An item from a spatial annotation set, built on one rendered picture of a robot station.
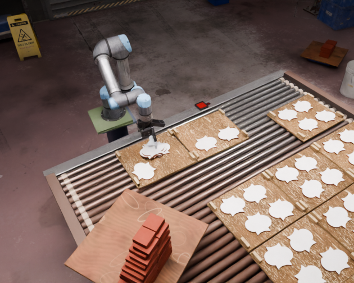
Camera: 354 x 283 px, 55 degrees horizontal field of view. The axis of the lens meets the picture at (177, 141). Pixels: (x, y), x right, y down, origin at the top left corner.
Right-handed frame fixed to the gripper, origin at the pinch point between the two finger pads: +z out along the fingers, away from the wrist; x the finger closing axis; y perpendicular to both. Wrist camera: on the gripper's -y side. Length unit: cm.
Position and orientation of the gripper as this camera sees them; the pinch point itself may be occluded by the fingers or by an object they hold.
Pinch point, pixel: (151, 141)
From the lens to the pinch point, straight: 214.8
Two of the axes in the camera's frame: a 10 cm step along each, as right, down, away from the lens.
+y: -8.9, 3.4, -3.1
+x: 4.6, 6.0, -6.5
